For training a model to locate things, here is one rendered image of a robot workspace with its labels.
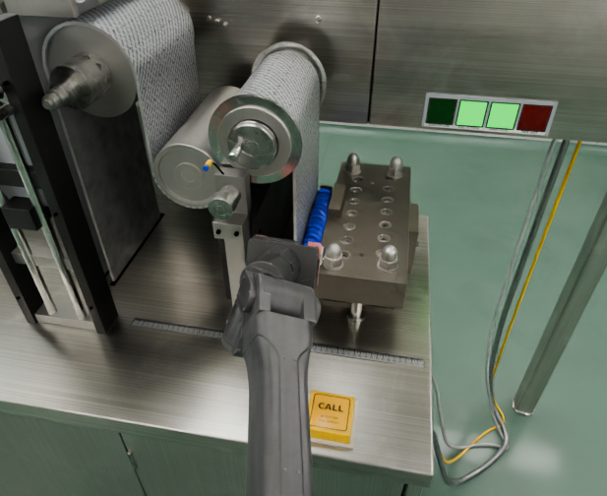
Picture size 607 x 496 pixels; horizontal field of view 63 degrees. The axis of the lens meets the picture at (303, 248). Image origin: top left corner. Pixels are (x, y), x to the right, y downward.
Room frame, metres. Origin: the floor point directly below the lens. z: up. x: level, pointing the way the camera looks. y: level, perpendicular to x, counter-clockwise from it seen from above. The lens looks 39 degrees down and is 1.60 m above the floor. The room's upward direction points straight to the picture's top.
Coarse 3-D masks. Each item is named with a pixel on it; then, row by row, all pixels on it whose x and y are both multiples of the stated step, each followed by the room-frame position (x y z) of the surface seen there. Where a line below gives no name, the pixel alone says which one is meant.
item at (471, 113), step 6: (462, 102) 0.95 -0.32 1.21; (468, 102) 0.95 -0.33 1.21; (474, 102) 0.95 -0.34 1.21; (480, 102) 0.94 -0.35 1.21; (486, 102) 0.94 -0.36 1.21; (462, 108) 0.95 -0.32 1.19; (468, 108) 0.95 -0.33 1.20; (474, 108) 0.95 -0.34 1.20; (480, 108) 0.94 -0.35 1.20; (462, 114) 0.95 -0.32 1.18; (468, 114) 0.95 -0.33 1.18; (474, 114) 0.95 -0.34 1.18; (480, 114) 0.94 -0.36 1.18; (462, 120) 0.95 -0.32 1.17; (468, 120) 0.95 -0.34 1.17; (474, 120) 0.95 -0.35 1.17; (480, 120) 0.94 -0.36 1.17
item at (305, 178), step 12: (312, 132) 0.84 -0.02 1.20; (312, 144) 0.84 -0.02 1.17; (312, 156) 0.85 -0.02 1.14; (300, 168) 0.73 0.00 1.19; (312, 168) 0.85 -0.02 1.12; (300, 180) 0.73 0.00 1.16; (312, 180) 0.85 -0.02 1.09; (300, 192) 0.73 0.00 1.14; (312, 192) 0.85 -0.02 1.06; (300, 204) 0.73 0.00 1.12; (312, 204) 0.85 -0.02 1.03; (300, 216) 0.73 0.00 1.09; (300, 228) 0.72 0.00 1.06; (300, 240) 0.72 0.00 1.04
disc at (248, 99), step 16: (240, 96) 0.70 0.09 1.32; (256, 96) 0.69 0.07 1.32; (224, 112) 0.70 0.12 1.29; (272, 112) 0.69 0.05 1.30; (288, 112) 0.69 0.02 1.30; (288, 128) 0.68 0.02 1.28; (224, 160) 0.70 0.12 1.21; (288, 160) 0.68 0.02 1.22; (256, 176) 0.69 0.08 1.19; (272, 176) 0.69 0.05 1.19
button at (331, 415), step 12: (312, 396) 0.47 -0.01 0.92; (324, 396) 0.47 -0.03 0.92; (336, 396) 0.47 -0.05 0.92; (348, 396) 0.47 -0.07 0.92; (312, 408) 0.44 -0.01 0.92; (324, 408) 0.44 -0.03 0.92; (336, 408) 0.44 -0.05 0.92; (348, 408) 0.44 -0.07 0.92; (312, 420) 0.42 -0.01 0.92; (324, 420) 0.42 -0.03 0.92; (336, 420) 0.42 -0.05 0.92; (348, 420) 0.42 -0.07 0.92; (312, 432) 0.41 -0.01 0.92; (324, 432) 0.41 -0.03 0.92; (336, 432) 0.40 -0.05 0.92; (348, 432) 0.40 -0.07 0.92
